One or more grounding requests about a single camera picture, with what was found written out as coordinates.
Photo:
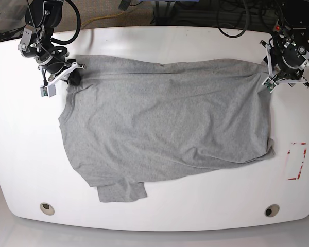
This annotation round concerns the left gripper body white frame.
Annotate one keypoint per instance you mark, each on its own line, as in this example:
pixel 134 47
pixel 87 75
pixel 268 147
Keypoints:
pixel 279 76

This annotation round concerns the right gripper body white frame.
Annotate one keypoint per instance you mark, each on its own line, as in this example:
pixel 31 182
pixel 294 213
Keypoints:
pixel 52 72

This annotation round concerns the grey T-shirt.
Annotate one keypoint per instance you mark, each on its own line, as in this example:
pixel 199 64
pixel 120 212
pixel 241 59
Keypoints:
pixel 131 122

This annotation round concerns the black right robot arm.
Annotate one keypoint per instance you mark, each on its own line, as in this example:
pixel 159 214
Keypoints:
pixel 37 42

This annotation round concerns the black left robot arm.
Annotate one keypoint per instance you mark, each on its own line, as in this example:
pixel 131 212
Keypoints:
pixel 287 50

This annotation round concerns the red tape rectangle marking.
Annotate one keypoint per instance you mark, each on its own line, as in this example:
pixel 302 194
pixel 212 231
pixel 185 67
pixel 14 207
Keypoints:
pixel 295 160

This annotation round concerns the black power strip red switch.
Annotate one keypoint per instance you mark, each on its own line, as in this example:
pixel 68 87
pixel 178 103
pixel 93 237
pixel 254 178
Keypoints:
pixel 278 26

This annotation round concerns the left table cable grommet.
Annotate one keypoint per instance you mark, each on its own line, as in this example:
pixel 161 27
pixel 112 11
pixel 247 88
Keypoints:
pixel 47 209

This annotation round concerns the table cable grommet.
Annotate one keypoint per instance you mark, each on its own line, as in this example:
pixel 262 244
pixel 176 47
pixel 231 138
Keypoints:
pixel 47 209
pixel 271 210

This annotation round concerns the right table cable grommet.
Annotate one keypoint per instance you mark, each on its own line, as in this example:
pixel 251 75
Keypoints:
pixel 271 210

